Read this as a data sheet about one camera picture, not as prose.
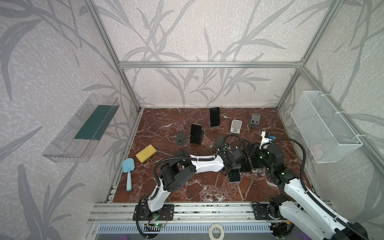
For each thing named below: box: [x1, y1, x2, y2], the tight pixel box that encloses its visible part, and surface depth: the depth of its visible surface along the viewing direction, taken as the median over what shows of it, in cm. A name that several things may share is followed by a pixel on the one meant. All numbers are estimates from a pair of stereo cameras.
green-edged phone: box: [190, 123, 203, 145], surface depth 98 cm
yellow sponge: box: [135, 144, 157, 163], surface depth 96 cm
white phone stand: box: [230, 119, 243, 135], surface depth 105 cm
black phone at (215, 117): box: [210, 107, 220, 127], surface depth 103 cm
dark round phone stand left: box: [175, 132, 187, 146], surface depth 100 cm
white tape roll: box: [208, 223, 225, 240], surface depth 69 cm
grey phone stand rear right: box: [250, 113, 261, 125], surface depth 108 cm
